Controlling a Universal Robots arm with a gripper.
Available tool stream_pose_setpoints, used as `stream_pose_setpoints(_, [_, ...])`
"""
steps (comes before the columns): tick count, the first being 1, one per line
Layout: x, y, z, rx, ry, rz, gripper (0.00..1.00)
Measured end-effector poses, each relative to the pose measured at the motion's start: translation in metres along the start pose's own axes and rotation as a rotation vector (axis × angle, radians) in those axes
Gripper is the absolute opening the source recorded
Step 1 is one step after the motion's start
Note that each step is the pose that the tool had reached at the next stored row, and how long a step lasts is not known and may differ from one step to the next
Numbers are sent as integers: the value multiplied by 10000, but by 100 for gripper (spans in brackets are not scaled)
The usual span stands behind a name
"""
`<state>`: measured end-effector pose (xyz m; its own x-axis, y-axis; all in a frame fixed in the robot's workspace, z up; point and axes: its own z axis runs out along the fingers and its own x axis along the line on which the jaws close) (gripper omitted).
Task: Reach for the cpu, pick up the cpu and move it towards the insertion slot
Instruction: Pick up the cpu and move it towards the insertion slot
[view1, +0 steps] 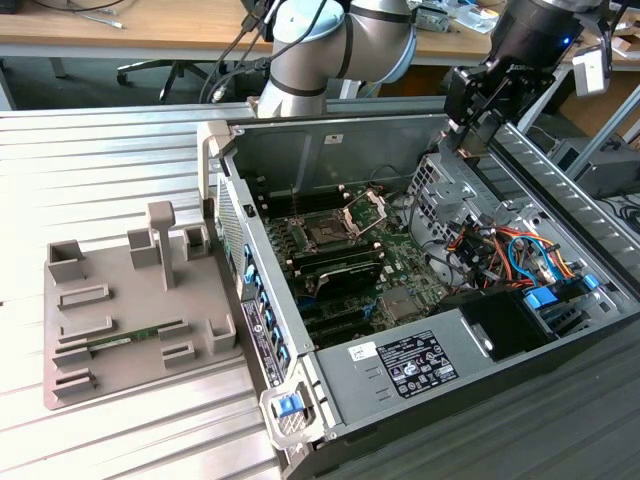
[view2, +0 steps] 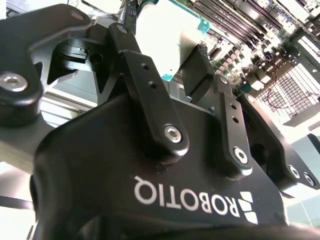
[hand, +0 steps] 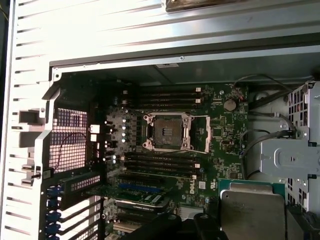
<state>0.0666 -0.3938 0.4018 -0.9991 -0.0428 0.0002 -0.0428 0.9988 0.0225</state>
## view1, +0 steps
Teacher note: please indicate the green RAM stick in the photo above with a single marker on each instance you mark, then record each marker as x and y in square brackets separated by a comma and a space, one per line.
[135, 335]

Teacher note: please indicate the silver drive cage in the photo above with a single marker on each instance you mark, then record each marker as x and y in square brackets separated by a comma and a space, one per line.
[440, 200]

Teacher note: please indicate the black graphics card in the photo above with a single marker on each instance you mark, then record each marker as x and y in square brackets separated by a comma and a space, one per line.
[350, 280]

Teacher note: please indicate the CPU socket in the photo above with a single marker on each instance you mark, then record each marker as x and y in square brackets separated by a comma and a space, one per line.
[325, 232]

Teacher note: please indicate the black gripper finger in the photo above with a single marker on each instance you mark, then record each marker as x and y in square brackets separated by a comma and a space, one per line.
[475, 95]

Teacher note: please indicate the blue disk carrier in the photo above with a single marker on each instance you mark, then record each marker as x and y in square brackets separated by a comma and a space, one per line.
[540, 298]

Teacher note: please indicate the silver CPU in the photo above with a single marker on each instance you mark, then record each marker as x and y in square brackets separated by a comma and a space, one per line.
[470, 150]

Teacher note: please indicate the black RAM slot bank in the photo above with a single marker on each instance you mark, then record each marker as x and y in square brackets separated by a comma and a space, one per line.
[320, 200]
[335, 255]

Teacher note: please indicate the small cardboard box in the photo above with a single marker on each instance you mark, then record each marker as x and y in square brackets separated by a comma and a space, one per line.
[622, 47]

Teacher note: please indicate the black slanted pole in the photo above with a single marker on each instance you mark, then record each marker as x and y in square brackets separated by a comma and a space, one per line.
[532, 97]

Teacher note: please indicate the grey parts rack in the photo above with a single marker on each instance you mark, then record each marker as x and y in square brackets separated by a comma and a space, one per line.
[145, 310]

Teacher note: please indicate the black fan shroud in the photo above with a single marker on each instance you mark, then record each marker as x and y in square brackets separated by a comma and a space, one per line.
[500, 320]

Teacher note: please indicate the green motherboard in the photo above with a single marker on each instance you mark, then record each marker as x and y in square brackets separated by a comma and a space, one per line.
[400, 260]

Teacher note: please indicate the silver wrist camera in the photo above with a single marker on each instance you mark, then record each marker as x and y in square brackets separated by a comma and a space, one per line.
[590, 70]

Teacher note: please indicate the grey chipset heat sink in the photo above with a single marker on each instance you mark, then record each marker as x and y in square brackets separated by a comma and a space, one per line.
[400, 302]

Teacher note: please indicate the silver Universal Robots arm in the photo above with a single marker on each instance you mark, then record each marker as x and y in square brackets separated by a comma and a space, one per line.
[300, 65]

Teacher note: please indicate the open PC case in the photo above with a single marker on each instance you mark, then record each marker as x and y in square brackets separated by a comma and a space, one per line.
[280, 150]

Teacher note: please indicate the black rating label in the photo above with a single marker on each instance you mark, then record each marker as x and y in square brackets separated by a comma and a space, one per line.
[417, 362]

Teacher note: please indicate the grey power supply unit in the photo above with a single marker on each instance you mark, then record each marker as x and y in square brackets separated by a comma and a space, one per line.
[360, 385]

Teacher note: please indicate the grey desktop computer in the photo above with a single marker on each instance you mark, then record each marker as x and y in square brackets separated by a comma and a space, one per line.
[610, 170]

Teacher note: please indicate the silver metal drive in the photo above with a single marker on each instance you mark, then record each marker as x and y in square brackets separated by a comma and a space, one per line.
[432, 20]

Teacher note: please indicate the large cardboard box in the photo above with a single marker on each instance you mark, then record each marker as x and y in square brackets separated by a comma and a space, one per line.
[600, 110]

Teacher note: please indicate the black expansion slots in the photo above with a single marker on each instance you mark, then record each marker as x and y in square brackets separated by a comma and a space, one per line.
[335, 325]

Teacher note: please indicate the blue case latch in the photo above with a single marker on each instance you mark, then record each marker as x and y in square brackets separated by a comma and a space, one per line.
[287, 405]

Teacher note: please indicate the white sticker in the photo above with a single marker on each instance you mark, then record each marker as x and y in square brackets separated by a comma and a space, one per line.
[362, 351]

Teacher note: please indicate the office chair base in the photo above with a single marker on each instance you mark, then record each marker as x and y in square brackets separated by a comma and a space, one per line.
[170, 67]

